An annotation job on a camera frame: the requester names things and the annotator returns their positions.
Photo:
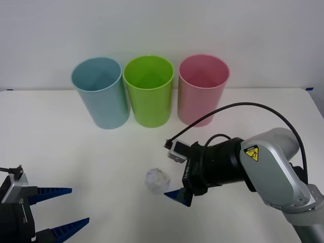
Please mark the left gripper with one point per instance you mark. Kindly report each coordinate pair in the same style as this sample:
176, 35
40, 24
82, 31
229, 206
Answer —
15, 222

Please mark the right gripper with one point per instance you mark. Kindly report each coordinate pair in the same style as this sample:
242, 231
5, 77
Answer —
195, 177

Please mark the white paper ball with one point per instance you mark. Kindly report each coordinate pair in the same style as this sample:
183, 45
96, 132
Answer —
157, 181

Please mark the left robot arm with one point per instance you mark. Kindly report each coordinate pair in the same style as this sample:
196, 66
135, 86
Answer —
15, 187

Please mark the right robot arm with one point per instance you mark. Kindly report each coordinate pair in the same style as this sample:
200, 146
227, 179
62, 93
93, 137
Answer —
265, 164

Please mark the green plastic bin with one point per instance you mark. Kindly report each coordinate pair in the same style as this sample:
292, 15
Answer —
152, 106

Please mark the pink plastic bin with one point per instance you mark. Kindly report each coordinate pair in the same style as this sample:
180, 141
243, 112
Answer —
195, 101

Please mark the pale blue plastic bin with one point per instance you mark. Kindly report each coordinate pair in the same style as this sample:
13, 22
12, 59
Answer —
106, 103

